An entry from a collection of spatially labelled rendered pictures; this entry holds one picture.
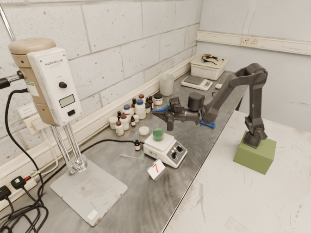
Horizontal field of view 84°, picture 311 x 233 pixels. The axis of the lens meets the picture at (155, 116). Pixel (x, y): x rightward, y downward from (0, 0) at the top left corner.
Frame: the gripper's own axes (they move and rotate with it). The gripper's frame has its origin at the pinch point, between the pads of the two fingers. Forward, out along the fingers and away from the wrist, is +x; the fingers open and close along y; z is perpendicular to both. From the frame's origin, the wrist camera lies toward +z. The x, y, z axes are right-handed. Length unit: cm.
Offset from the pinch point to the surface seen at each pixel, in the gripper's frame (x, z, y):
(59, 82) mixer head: 23.2, 26.9, 28.3
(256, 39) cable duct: -80, 10, -118
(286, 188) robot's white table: -58, -26, 16
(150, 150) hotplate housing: 4.3, -20.9, 4.5
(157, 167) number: -0.4, -23.7, 12.3
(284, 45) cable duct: -101, 7, -108
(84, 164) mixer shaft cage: 27.3, -9.9, 24.7
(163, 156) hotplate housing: -2.9, -20.3, 7.9
